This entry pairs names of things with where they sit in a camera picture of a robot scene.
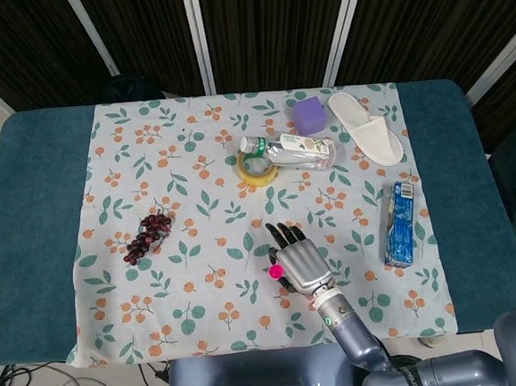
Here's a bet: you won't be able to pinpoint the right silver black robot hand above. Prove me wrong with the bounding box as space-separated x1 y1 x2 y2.
264 217 339 303

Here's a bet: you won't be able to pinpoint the pink plastic cup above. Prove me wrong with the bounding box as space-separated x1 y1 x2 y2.
266 263 286 283

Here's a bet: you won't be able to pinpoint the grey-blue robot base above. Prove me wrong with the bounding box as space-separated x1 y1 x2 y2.
163 341 368 386

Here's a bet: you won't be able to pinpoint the yellow packing tape roll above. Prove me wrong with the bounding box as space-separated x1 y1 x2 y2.
235 149 282 190

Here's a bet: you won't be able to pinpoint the blue plastic snack package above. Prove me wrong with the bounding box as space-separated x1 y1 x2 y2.
377 179 422 268

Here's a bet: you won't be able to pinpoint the white floral tablecloth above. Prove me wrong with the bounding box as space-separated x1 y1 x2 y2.
45 76 458 369

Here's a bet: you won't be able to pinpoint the clear plastic water bottle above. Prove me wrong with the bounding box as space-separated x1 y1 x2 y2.
238 127 341 178

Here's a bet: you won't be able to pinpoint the white disposable slipper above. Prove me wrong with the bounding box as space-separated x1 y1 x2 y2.
325 86 405 170

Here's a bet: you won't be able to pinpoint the purple foam cube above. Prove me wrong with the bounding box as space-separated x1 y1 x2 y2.
291 96 330 136

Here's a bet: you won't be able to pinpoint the bunch of dark red grapes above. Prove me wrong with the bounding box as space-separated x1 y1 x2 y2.
119 207 176 266

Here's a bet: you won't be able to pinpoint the dark folding screen white frames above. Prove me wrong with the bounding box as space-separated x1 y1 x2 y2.
0 0 516 196

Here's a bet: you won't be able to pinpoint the teal table cover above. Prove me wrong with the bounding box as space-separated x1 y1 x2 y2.
0 71 516 371

